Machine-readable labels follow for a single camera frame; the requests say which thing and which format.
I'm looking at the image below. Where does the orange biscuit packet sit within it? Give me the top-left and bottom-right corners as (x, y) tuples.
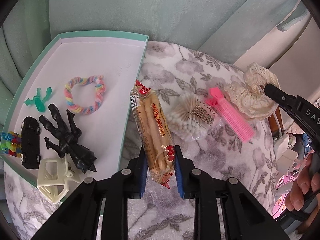
(130, 80), (175, 189)

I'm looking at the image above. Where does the cotton swabs plastic bag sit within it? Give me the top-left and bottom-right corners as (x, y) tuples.
(165, 92), (221, 142)

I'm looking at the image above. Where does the cream lace scrunchie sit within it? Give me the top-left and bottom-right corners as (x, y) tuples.
(224, 62), (280, 121)

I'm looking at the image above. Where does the pink hair roller clip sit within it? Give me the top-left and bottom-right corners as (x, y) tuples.
(206, 87), (254, 142)

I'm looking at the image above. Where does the cream hair claw clip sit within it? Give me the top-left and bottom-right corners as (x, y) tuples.
(37, 154), (75, 204)

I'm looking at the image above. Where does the pastel rainbow hair tie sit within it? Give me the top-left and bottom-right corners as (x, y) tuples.
(63, 74), (107, 116)

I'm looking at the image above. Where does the green plastic toy figure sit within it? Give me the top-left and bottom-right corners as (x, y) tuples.
(23, 87), (52, 113)

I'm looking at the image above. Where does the colourful plastic block toy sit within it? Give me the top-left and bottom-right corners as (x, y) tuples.
(1, 131), (22, 158)

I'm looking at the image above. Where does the person's right hand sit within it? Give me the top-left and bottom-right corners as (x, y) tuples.
(285, 153), (319, 235)

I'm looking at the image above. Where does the white power adapter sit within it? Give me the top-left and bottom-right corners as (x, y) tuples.
(274, 134), (299, 175)

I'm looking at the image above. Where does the black action figure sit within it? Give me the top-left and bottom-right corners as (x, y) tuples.
(39, 103), (97, 173)

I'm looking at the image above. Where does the pink patterned mat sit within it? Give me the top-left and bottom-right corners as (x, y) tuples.
(272, 170), (299, 218)

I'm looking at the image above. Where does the mint green shallow box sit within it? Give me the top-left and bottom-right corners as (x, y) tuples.
(0, 30), (149, 203)

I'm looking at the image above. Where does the black toy car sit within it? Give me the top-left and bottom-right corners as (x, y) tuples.
(21, 116), (41, 170)

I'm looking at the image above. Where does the mint green padded headboard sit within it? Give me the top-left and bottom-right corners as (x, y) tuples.
(1, 0), (309, 121)

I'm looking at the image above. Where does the white cable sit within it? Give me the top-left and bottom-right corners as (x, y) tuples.
(272, 112), (286, 138)

